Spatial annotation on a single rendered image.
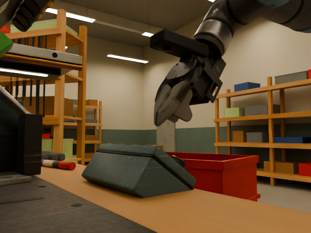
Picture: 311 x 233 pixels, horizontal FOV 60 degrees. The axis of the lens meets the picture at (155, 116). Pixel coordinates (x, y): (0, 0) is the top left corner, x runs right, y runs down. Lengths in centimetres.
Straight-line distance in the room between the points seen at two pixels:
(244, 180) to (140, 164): 38
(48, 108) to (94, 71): 717
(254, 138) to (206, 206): 590
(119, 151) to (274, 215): 21
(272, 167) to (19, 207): 574
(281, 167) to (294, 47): 253
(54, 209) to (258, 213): 18
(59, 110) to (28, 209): 262
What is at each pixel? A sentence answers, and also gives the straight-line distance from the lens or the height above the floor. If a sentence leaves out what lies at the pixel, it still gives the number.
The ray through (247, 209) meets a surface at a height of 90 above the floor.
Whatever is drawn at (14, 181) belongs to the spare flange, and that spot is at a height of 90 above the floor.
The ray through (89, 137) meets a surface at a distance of 928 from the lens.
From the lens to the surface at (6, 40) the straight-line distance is 40.
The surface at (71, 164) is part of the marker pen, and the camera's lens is 57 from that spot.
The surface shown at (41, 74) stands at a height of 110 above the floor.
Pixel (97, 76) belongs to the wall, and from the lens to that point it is 1017.
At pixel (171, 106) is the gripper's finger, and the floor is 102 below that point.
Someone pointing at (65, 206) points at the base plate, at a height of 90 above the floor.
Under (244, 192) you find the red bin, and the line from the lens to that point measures 66.
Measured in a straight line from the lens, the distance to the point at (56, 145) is 289.
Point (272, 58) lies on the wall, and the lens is 680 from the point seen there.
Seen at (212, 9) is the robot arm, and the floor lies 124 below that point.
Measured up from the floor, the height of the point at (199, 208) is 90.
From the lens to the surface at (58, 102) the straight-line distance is 291.
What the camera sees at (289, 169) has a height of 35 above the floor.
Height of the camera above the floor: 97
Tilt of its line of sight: 4 degrees up
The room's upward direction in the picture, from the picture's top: straight up
